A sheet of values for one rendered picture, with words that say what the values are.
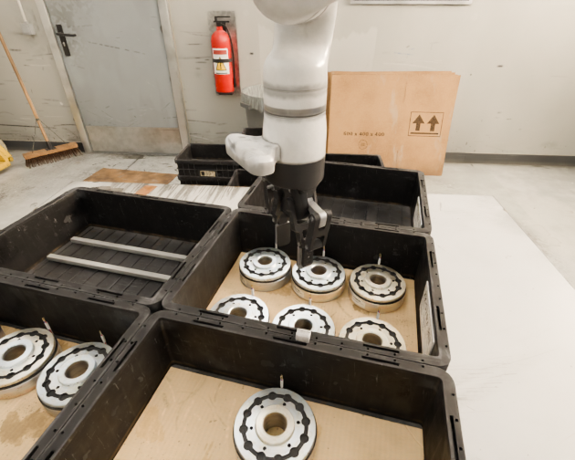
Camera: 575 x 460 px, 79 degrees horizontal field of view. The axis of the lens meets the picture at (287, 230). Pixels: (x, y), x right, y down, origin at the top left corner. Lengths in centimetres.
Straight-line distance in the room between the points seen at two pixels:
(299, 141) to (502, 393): 60
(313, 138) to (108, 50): 336
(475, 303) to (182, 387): 68
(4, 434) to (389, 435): 50
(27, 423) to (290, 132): 51
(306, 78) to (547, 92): 351
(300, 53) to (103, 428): 47
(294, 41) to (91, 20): 335
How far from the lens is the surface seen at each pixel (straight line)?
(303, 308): 61
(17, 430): 63
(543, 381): 86
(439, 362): 49
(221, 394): 56
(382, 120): 321
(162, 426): 55
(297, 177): 41
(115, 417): 52
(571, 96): 394
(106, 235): 94
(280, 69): 38
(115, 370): 51
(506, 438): 76
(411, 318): 67
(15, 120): 448
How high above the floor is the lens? 130
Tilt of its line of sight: 33 degrees down
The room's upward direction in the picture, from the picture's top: straight up
